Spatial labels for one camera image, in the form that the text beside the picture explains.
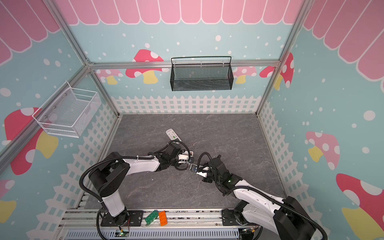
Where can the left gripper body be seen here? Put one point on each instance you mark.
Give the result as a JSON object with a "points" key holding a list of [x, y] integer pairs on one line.
{"points": [[173, 160]]}

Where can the white remote control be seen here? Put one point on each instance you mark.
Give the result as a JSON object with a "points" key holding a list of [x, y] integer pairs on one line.
{"points": [[172, 135]]}

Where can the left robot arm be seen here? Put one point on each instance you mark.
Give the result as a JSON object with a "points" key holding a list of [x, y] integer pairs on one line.
{"points": [[103, 179]]}

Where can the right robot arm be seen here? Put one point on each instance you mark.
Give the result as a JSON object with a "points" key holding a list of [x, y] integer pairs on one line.
{"points": [[285, 217]]}

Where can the green toy brick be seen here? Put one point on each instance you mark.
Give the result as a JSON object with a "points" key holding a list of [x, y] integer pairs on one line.
{"points": [[151, 217]]}

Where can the orange toy brick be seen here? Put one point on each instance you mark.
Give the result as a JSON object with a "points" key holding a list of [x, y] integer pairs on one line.
{"points": [[163, 218]]}

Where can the small green circuit board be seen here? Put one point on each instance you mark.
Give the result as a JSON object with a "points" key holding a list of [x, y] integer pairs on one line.
{"points": [[122, 232]]}

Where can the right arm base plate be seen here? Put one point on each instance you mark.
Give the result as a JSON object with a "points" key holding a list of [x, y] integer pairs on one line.
{"points": [[234, 218]]}

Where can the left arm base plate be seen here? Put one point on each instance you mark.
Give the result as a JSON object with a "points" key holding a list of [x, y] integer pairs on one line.
{"points": [[128, 218]]}

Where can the black mesh wall basket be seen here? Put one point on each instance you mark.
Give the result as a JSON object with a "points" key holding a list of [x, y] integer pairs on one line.
{"points": [[201, 73]]}

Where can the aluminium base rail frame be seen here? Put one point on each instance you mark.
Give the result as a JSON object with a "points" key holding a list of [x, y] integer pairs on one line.
{"points": [[183, 224]]}

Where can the white wire wall basket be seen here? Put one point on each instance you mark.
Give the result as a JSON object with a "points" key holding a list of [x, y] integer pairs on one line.
{"points": [[69, 112]]}

